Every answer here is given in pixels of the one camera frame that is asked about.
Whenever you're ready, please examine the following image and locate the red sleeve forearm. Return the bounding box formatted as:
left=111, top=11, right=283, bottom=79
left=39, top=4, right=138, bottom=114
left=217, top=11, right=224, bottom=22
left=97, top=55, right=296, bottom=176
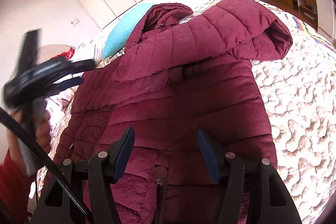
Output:
left=1, top=151, right=35, bottom=223

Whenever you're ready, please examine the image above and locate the maroon quilted puffer jacket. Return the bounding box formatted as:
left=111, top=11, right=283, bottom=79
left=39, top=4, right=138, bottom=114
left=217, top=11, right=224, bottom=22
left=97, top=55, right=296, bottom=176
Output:
left=54, top=0, right=293, bottom=223

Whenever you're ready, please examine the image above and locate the white bed headboard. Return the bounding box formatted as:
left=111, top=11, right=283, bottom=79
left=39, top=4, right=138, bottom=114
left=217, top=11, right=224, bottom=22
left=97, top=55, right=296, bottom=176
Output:
left=37, top=44, right=71, bottom=64

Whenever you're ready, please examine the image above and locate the wall socket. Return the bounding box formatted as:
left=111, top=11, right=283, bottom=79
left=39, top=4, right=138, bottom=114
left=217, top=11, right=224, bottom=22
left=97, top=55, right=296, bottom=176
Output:
left=71, top=19, right=79, bottom=26

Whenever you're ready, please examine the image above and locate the black cable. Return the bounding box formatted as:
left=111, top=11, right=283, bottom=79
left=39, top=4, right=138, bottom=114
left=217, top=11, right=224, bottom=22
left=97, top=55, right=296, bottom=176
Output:
left=0, top=107, right=94, bottom=223

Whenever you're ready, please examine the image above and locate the patterned quilted bedspread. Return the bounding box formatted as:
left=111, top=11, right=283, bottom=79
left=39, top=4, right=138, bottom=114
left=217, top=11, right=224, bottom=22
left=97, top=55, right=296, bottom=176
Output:
left=51, top=0, right=335, bottom=223

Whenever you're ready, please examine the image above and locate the white tv cabinet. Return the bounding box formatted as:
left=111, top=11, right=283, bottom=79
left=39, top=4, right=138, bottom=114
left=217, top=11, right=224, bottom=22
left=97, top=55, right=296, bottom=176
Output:
left=316, top=0, right=335, bottom=44

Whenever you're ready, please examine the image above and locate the teal pillow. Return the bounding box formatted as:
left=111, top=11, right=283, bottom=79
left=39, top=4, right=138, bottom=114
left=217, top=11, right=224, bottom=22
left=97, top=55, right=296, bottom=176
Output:
left=102, top=3, right=154, bottom=59

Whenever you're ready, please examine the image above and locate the pink floral duvet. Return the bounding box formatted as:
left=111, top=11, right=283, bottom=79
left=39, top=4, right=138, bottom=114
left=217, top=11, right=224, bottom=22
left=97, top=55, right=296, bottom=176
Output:
left=46, top=36, right=106, bottom=135

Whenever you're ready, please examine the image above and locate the person left hand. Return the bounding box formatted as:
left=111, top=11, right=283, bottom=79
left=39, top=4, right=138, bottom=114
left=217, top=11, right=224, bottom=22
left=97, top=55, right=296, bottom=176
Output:
left=7, top=110, right=51, bottom=175

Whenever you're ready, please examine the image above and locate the red cloth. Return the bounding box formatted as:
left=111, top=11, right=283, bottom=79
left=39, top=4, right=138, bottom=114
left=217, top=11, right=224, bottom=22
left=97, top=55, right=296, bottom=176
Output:
left=52, top=48, right=75, bottom=60

